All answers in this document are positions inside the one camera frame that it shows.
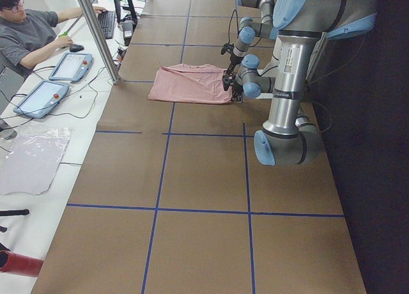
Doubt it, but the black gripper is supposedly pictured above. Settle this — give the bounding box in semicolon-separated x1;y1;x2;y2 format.
220;43;243;67
222;64;243;102

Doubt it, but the pink snoopy t-shirt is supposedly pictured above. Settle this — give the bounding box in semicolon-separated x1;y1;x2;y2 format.
148;64;232;104

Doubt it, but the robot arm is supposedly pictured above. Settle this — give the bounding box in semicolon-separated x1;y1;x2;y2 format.
220;0;277;81
222;0;378;166

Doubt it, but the black keyboard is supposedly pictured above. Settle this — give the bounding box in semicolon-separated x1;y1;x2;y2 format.
97;11;116;39

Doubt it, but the black computer mouse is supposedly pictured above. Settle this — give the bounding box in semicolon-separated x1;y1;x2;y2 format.
69;44;84;52

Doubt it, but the upper teach pendant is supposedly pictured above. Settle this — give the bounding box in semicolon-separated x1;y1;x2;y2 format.
49;52;93;82

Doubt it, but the teach pendant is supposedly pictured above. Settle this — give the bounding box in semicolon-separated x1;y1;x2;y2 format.
13;80;70;118
49;52;93;82

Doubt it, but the lower teach pendant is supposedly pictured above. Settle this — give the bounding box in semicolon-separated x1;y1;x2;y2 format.
13;80;70;118

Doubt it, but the seated person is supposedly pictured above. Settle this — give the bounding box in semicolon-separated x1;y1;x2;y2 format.
0;0;106;81

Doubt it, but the clear plastic bag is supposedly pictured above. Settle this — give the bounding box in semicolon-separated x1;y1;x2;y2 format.
1;126;71;196

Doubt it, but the black tripod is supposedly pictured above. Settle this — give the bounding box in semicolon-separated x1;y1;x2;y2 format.
1;208;30;233

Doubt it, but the red cylinder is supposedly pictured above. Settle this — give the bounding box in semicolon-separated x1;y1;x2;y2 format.
1;250;43;277

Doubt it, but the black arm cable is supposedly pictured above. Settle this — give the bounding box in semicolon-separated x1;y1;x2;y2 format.
226;8;266;49

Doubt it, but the aluminium frame post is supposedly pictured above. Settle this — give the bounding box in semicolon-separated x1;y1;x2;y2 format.
77;0;120;84

